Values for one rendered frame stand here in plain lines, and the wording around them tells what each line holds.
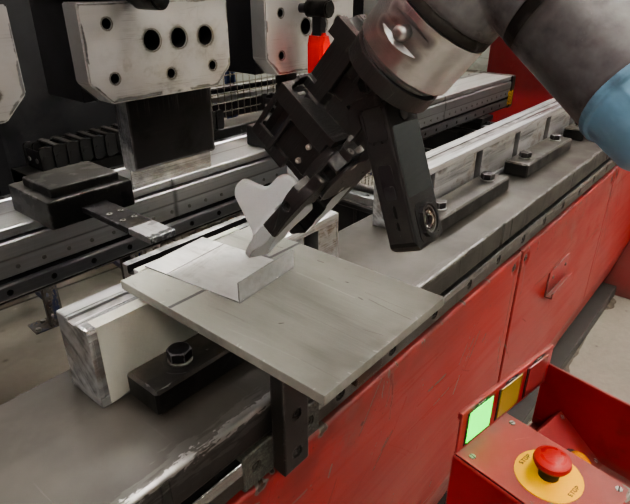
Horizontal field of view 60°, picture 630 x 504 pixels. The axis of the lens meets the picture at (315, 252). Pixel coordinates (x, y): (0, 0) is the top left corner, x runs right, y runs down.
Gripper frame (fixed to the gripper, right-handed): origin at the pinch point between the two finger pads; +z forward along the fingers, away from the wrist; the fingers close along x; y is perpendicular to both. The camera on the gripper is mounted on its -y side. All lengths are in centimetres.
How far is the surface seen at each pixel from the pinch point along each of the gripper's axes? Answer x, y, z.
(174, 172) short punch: -0.7, 13.9, 6.4
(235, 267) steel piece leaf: 0.1, 1.9, 7.4
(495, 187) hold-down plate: -68, -9, 11
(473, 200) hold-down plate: -58, -8, 11
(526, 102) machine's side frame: -219, 11, 41
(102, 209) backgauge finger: -1.6, 20.9, 22.5
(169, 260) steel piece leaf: 2.9, 7.1, 11.7
